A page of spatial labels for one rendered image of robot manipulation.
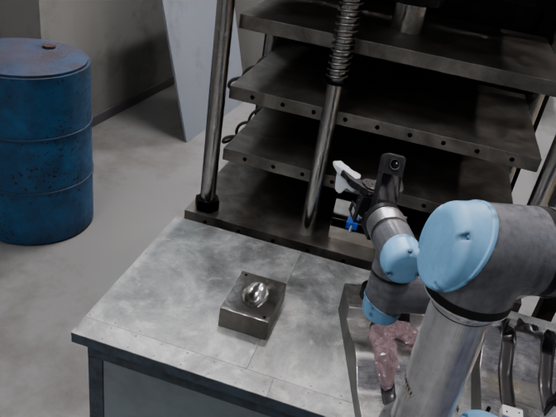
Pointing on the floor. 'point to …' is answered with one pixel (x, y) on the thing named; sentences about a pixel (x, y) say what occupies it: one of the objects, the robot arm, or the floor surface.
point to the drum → (45, 141)
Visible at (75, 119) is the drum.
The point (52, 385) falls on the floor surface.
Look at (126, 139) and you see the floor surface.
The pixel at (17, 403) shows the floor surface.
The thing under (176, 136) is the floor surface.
